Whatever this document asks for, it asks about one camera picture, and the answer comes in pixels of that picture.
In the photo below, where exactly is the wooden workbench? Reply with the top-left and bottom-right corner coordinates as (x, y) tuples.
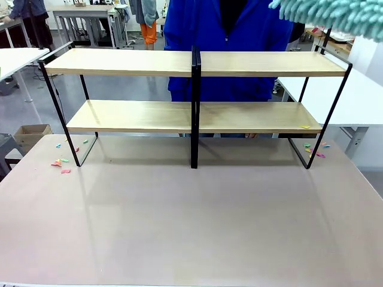
(305, 26), (355, 63)

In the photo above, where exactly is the black stand pole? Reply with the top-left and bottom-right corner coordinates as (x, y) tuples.
(27, 0), (45, 50)
(320, 28), (333, 55)

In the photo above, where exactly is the brown cardboard box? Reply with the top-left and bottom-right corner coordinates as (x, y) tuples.
(13, 124), (54, 155)

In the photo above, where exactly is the black hanging garment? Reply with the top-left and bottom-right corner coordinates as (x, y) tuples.
(287, 20), (306, 42)

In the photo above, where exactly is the grey metal desk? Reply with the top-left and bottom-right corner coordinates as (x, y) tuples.
(52, 4), (130, 49)

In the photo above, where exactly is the white lab desk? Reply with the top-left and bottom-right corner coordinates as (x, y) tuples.
(0, 11), (31, 48)

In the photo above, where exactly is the person in blue jacket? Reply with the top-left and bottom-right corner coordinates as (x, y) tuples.
(163, 0), (296, 139)

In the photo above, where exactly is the teal microfibre duster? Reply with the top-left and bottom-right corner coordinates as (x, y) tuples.
(268, 0), (383, 40)

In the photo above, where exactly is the white side table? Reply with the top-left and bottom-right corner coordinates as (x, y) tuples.
(0, 47), (50, 104)
(276, 67), (383, 161)

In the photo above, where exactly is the black frame wooden shelf unit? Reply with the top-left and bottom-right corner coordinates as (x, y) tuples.
(194, 44), (353, 170)
(38, 41), (199, 169)

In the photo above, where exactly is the bystander in dark clothes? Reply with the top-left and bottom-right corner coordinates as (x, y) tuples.
(8, 0), (54, 51)

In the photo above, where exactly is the grey metal stool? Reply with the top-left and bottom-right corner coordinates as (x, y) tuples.
(0, 133), (26, 182)

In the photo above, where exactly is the white board panel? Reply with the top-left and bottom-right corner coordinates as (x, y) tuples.
(348, 35), (383, 78)

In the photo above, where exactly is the bystander in orange trousers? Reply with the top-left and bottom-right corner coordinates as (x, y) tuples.
(136, 0), (160, 51)

